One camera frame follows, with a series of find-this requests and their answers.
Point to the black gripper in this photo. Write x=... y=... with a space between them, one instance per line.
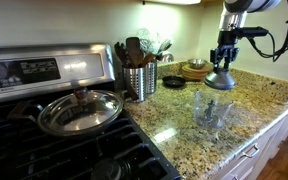
x=226 y=41

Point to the grey conical food processor lid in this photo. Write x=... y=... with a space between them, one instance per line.
x=220 y=81

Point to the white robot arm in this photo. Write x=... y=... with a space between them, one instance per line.
x=237 y=13

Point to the food processor blade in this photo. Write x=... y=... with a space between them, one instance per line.
x=210 y=110

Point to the small steel bowl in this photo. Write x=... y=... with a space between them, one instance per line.
x=197 y=63

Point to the stacked wooden bowls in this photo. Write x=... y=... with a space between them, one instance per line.
x=195 y=72

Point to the dark small bowl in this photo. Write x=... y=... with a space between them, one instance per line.
x=174 y=81

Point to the clear glass cup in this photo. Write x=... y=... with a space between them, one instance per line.
x=200 y=110

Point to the shiny metal ladle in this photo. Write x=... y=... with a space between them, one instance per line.
x=165 y=57

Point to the small perforated steel utensil holder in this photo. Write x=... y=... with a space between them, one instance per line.
x=151 y=76

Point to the under-cabinet light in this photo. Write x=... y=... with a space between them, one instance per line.
x=172 y=1

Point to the light wooden spoon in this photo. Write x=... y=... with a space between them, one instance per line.
x=148 y=60

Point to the dark wooden spatula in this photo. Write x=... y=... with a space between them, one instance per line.
x=134 y=50

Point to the large perforated steel utensil holder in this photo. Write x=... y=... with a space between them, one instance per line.
x=134 y=83

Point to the lower kitchen cabinet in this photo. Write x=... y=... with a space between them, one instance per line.
x=250 y=156

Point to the black plastic utensils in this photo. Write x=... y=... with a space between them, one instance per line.
x=120 y=53

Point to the black burner cap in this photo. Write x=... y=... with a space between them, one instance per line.
x=105 y=170

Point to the stainless steel gas stove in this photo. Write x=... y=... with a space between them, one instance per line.
x=34 y=70

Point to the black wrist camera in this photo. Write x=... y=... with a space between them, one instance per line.
x=252 y=32

